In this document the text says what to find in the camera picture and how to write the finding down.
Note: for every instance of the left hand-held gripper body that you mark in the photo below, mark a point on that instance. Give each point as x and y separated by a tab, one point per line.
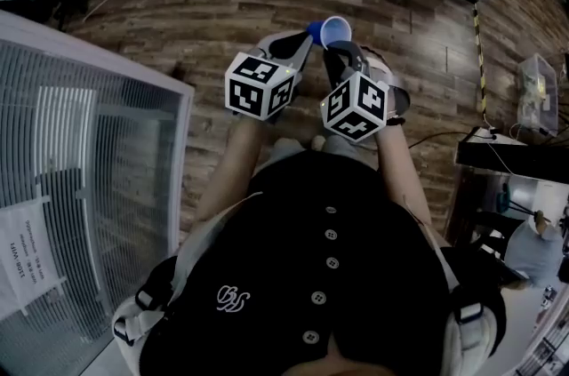
249	94

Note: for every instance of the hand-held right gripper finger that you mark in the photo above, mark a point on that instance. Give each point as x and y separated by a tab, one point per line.
335	72
358	56

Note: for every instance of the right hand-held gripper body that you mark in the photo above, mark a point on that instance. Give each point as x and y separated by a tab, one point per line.
355	107

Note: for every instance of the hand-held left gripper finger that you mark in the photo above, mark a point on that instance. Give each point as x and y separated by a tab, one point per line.
306	54
266	43

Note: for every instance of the blue plastic cup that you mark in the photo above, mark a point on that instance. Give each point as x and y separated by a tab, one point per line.
335	29

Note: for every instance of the person's right forearm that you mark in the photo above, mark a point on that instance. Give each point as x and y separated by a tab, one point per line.
400	170

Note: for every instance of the person's left forearm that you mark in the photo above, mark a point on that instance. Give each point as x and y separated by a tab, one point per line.
240	161

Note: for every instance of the blue jeans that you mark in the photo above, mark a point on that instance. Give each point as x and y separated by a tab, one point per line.
351	152

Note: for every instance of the light shoe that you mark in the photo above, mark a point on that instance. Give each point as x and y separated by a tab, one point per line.
318	143

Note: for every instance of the yellow black floor tape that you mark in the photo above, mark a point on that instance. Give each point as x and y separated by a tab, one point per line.
479	54

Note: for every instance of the black buttoned shirt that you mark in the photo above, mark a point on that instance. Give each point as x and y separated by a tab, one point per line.
289	254

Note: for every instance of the black table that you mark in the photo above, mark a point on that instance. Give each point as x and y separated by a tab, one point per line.
511	158

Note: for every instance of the clear plastic box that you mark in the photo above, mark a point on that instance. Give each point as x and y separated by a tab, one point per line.
538	94

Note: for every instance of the white paper sign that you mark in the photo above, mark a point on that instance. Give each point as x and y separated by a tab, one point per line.
26	250

